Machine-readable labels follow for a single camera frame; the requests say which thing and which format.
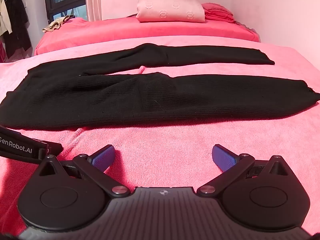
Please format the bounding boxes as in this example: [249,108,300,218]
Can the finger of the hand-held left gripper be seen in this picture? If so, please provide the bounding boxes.
[46,142,64,156]

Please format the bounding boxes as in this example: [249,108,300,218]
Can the dark hanging clothes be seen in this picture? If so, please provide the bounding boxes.
[2,0,32,58]

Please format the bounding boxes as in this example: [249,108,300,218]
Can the red folded cloth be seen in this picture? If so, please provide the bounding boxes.
[201,2,235,23]

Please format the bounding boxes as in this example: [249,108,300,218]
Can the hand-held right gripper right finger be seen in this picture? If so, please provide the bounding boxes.
[197,144,292,198]

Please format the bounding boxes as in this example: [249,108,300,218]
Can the pink curtain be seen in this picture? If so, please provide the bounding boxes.
[84,0,102,22]

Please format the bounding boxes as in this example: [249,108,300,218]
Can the red bed sheet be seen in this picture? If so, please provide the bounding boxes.
[34,17,260,55]

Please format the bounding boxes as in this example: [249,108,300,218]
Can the pink embossed folded blanket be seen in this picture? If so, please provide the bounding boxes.
[136,0,206,23]

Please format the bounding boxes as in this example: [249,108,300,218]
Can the black knit pants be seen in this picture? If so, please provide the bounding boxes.
[0,43,314,130]

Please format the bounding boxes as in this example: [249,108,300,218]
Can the beige garment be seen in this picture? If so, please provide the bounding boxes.
[42,15,75,33]

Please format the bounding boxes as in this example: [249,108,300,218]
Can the white hanging garment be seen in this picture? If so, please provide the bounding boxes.
[0,0,13,37]

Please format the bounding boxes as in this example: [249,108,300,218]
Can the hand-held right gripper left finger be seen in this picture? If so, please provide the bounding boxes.
[36,144,131,198]

